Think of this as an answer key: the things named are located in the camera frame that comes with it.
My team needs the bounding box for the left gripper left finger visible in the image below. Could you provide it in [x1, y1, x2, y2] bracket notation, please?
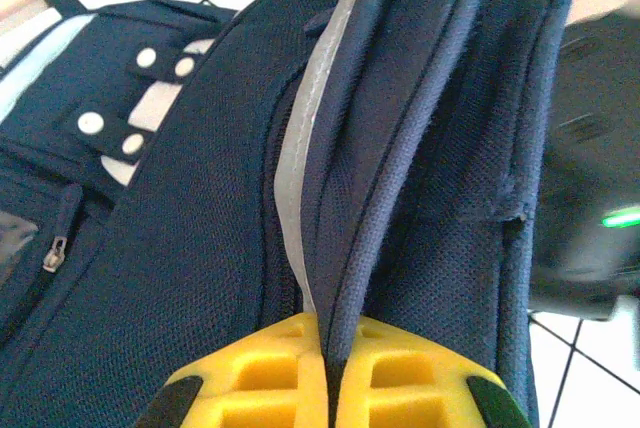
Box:
[134, 311, 329, 428]

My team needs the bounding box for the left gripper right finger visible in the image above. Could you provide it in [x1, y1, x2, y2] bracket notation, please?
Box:
[334, 315, 532, 428]

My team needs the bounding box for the navy blue backpack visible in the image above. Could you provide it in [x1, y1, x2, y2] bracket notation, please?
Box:
[0, 0, 577, 428]

